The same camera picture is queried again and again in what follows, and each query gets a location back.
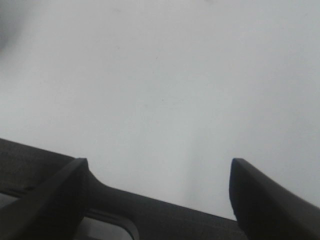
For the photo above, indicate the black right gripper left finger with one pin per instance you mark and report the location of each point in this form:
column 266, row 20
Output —
column 53, row 210

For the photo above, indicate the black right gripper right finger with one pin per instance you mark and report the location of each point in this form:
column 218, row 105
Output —
column 265, row 210

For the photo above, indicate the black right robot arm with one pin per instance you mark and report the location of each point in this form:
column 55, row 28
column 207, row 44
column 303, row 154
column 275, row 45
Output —
column 23, row 168

